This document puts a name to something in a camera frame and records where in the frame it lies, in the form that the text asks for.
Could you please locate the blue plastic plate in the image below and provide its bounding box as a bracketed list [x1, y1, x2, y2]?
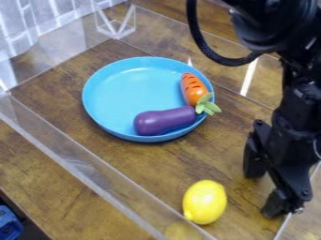
[82, 56, 212, 143]

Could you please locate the yellow toy lemon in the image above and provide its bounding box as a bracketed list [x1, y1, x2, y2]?
[182, 180, 228, 225]

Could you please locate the orange toy carrot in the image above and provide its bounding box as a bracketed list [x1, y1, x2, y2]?
[181, 72, 221, 115]

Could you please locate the white checkered curtain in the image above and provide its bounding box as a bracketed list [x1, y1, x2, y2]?
[0, 0, 127, 60]

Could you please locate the clear acrylic barrier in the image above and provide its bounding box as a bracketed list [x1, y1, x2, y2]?
[0, 0, 321, 240]

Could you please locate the purple toy eggplant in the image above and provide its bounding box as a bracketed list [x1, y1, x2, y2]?
[133, 106, 197, 136]

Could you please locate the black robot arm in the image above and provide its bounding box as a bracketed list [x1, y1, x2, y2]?
[225, 0, 321, 218]

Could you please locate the blue object at corner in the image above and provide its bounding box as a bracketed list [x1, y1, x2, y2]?
[0, 205, 24, 240]

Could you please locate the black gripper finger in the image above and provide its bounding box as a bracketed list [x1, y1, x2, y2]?
[261, 188, 304, 218]
[244, 136, 266, 178]

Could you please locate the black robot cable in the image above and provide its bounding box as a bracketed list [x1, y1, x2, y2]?
[185, 0, 321, 160]

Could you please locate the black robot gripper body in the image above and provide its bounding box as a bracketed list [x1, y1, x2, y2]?
[250, 111, 321, 202]

